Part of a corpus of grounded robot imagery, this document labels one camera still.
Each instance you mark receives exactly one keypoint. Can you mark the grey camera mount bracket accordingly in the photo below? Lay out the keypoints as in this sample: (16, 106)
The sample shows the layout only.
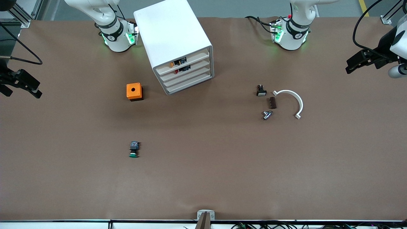
(200, 212)

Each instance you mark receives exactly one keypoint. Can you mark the green push button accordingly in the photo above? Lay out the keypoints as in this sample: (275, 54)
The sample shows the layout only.
(134, 148)

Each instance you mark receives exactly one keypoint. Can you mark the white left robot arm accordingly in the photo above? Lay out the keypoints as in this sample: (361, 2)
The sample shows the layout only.
(294, 35)

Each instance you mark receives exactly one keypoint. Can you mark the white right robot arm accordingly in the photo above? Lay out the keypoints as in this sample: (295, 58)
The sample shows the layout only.
(114, 35)

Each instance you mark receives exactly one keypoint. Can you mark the aluminium frame profile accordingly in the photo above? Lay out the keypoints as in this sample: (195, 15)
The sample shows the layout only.
(22, 19)
(386, 19)

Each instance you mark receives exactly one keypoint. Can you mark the orange button enclosure box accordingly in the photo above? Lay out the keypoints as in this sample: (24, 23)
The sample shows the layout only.
(137, 92)

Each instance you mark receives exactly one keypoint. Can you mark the white-capped black push button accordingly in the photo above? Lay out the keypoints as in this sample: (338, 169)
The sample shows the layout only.
(261, 93)

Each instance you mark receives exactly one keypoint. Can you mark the red push button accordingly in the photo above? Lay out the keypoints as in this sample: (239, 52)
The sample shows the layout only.
(184, 67)

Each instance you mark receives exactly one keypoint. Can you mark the dark camera post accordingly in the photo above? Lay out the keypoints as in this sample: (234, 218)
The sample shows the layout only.
(203, 222)

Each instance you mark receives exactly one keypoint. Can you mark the silver key switch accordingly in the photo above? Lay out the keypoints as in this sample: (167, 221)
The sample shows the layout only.
(266, 115)

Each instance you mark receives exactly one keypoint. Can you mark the yellow push button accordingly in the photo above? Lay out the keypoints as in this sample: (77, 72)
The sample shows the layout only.
(172, 64)

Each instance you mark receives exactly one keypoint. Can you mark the brown table cover mat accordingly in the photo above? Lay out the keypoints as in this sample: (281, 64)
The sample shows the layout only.
(203, 165)

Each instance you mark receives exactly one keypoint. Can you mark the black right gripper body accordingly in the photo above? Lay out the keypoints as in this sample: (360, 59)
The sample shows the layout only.
(3, 77)

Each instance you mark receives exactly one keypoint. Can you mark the brown rectangular block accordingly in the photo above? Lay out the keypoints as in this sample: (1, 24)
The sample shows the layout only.
(273, 103)

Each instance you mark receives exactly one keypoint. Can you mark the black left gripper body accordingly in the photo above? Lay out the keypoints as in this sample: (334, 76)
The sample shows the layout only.
(382, 52)

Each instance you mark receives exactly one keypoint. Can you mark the white table edge rail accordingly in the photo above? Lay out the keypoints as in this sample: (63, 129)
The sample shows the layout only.
(63, 225)

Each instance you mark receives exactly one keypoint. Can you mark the white curved arc bracket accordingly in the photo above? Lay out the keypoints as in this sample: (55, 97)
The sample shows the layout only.
(300, 103)

